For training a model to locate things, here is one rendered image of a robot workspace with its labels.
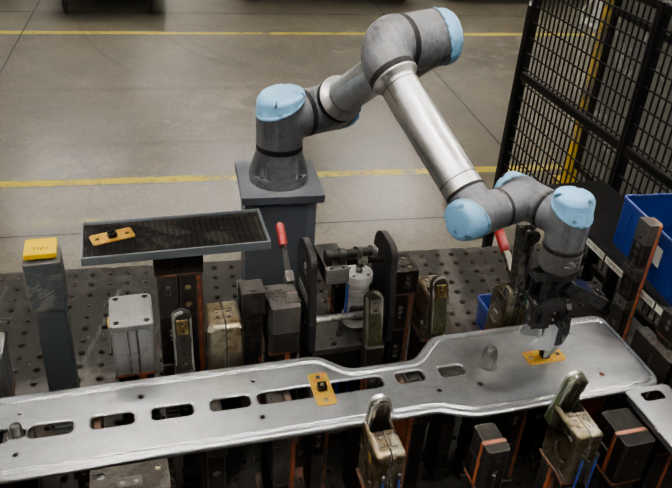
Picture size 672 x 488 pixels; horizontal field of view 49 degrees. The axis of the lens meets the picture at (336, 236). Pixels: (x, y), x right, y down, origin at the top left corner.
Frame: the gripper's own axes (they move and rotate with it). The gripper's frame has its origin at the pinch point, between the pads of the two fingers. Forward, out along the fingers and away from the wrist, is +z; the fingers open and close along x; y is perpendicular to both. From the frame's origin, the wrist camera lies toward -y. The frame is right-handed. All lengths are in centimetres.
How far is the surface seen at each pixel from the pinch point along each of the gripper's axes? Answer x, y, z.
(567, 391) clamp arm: 17.9, 7.2, -6.3
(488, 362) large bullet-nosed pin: 1.4, 13.4, 0.2
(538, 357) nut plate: 0.3, 1.5, 2.0
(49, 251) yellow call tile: -31, 94, -15
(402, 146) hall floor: -308, -90, 103
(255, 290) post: -19, 56, -8
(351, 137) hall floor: -325, -61, 103
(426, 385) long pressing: 3.1, 26.8, 2.1
